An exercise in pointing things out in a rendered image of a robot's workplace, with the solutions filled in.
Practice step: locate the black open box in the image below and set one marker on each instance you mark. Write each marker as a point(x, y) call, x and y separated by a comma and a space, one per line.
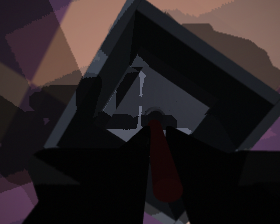
point(241, 107)

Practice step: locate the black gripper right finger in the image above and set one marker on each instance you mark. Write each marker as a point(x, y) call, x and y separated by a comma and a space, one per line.
point(216, 184)

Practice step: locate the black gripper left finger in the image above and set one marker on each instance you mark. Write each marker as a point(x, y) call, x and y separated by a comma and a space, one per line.
point(108, 171)

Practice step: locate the dark red peg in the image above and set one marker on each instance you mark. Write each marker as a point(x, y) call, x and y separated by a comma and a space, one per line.
point(166, 183)

